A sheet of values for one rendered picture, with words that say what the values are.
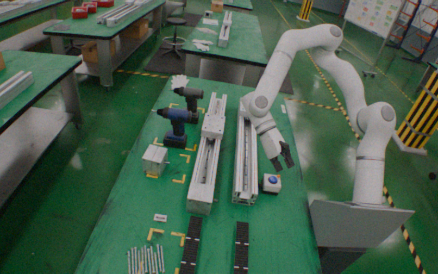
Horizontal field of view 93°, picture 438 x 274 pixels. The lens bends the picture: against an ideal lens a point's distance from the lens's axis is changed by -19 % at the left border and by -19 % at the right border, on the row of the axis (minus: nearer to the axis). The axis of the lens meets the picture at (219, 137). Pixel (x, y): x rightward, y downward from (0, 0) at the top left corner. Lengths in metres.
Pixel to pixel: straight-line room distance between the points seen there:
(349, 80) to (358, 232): 0.63
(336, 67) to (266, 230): 0.75
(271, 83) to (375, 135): 0.47
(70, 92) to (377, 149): 2.41
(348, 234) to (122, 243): 0.89
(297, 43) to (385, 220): 0.81
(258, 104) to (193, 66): 1.95
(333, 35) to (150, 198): 1.02
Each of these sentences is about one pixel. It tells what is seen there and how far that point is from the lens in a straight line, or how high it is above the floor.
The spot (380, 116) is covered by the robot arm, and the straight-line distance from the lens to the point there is 1.08.
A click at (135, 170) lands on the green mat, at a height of 0.78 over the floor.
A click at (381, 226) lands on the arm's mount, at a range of 1.17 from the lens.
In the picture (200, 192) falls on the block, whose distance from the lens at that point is 1.04.
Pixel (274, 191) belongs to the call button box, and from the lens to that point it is 1.22.
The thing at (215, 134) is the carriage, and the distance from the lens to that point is 1.29.
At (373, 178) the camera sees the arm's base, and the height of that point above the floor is 1.10.
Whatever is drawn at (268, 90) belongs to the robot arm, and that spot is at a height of 1.29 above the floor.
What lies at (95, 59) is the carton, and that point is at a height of 0.28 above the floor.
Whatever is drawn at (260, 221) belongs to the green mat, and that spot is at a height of 0.78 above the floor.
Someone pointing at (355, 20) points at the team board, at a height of 1.02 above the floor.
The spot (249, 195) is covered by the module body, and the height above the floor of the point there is 0.82.
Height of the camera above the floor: 1.69
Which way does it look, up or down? 38 degrees down
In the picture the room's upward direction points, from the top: 11 degrees clockwise
